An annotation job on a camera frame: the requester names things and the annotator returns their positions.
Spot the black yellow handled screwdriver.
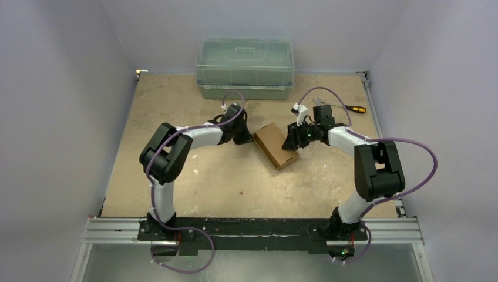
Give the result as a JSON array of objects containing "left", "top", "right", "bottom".
[{"left": 345, "top": 105, "right": 367, "bottom": 114}]

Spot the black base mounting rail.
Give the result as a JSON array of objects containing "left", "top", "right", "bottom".
[{"left": 137, "top": 216, "right": 368, "bottom": 257}]

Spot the aluminium frame extrusion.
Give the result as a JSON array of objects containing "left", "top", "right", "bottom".
[{"left": 82, "top": 217, "right": 423, "bottom": 246}]

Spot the green clear-lid plastic toolbox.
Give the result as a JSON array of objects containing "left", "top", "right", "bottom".
[{"left": 196, "top": 38, "right": 295, "bottom": 100}]

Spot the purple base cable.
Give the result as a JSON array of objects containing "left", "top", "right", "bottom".
[
  {"left": 150, "top": 226, "right": 216, "bottom": 275},
  {"left": 331, "top": 223, "right": 373, "bottom": 266}
]

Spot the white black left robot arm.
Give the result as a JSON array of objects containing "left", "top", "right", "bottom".
[{"left": 139, "top": 103, "right": 253, "bottom": 240}]

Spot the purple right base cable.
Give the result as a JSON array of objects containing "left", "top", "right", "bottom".
[{"left": 331, "top": 223, "right": 373, "bottom": 266}]

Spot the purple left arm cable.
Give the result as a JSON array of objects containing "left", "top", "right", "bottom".
[{"left": 144, "top": 90, "right": 247, "bottom": 234}]

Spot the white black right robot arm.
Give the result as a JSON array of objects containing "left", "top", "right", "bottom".
[{"left": 282, "top": 103, "right": 405, "bottom": 239}]

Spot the silver open-end wrench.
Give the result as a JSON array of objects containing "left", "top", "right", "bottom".
[{"left": 313, "top": 97, "right": 323, "bottom": 106}]

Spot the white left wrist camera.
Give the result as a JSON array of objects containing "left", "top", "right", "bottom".
[{"left": 226, "top": 103, "right": 242, "bottom": 118}]

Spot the grey corner cable conduit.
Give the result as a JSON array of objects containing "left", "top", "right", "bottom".
[{"left": 357, "top": 71, "right": 408, "bottom": 218}]

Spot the brown cardboard box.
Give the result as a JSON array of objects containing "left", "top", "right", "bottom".
[{"left": 253, "top": 123, "right": 299, "bottom": 170}]

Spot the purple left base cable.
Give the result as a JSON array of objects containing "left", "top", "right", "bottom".
[{"left": 150, "top": 226, "right": 216, "bottom": 275}]

